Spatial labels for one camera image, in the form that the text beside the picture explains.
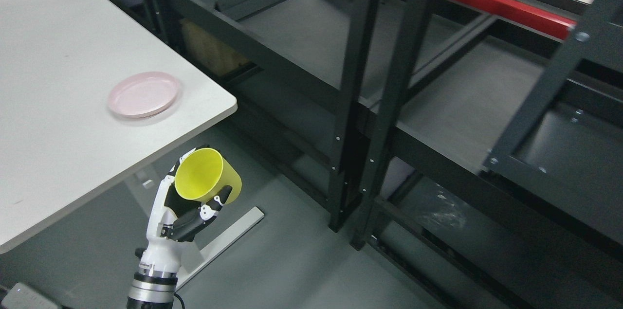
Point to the red beam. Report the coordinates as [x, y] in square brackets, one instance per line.
[550, 23]

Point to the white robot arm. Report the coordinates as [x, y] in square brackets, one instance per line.
[151, 292]

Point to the yellow plastic cup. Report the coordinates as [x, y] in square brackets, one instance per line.
[202, 175]

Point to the pink plastic plate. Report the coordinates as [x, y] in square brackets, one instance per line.
[144, 94]

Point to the white table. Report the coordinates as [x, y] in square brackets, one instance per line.
[61, 146]

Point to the black metal shelf rack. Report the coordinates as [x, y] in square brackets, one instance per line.
[524, 127]

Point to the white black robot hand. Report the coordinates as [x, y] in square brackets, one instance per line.
[174, 222]

